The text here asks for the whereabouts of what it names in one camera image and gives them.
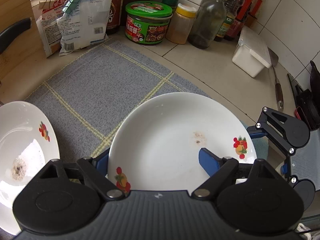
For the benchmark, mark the clear glass bottle red cap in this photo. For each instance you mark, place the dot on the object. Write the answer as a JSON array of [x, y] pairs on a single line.
[[209, 19]]

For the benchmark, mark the green label oil bottle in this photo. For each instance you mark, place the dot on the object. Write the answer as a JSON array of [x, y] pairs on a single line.
[[232, 7]]

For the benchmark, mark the white fruit plate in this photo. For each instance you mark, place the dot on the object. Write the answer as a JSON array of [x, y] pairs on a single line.
[[157, 146]]

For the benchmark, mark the white stained plate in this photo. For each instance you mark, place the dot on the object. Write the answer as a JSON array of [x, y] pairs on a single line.
[[28, 142]]

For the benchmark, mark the yellow lid spice jar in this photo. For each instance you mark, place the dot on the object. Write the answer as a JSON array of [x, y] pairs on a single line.
[[181, 24]]

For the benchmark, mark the amber bottle gold cap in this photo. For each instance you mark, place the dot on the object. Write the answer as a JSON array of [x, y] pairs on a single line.
[[254, 12]]

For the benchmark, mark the red label sauce bottle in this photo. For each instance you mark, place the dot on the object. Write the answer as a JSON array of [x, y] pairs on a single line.
[[239, 21]]

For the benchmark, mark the black handled kitchen knife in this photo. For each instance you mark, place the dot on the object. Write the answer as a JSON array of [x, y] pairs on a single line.
[[13, 31]]

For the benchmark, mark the dark soy sauce bottle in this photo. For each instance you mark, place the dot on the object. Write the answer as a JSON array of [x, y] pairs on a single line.
[[114, 17]]

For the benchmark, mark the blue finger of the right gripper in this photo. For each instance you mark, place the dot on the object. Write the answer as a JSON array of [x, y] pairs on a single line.
[[283, 169], [255, 133]]

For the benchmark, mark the small green lid jar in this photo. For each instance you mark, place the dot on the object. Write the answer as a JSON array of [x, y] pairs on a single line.
[[171, 3]]

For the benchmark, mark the grey blue checked dish mat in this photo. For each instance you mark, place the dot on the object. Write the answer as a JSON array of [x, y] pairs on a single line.
[[88, 98]]

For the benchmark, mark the white blue seasoning bag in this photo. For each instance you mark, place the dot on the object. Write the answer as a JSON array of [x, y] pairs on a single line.
[[83, 24]]

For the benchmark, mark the red white clipped bag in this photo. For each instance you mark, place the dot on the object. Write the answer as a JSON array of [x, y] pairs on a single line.
[[50, 35]]

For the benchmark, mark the bamboo cutting board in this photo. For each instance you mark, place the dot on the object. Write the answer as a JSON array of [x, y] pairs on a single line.
[[20, 37]]

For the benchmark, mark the green lid sauce jar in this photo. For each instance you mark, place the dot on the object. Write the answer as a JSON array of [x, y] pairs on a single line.
[[147, 21]]

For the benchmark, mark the metal spatula wooden handle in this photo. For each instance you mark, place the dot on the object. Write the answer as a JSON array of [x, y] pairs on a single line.
[[279, 93]]

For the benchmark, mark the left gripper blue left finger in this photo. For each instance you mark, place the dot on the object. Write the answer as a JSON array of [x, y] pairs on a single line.
[[101, 162]]

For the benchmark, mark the white plastic seasoning box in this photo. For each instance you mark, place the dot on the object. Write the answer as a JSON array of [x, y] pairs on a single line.
[[251, 54]]

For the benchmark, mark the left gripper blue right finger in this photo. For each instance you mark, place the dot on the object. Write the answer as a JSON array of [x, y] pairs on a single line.
[[209, 161]]

